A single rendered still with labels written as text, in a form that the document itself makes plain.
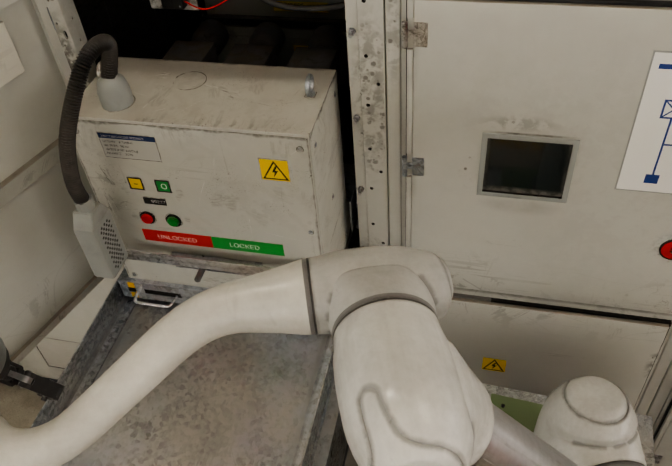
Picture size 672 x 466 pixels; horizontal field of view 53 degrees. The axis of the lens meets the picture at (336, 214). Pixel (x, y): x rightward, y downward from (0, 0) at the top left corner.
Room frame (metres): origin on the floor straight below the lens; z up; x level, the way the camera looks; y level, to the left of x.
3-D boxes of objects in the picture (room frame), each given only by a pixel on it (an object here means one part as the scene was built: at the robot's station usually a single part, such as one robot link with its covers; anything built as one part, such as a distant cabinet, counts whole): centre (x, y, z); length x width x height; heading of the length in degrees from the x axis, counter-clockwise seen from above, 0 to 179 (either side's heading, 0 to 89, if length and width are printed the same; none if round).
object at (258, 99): (1.28, 0.20, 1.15); 0.51 x 0.50 x 0.48; 164
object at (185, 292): (1.04, 0.27, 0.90); 0.54 x 0.05 x 0.06; 74
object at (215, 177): (1.03, 0.27, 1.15); 0.48 x 0.01 x 0.48; 74
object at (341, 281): (0.56, -0.05, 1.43); 0.18 x 0.14 x 0.13; 93
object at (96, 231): (1.02, 0.49, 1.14); 0.08 x 0.05 x 0.17; 164
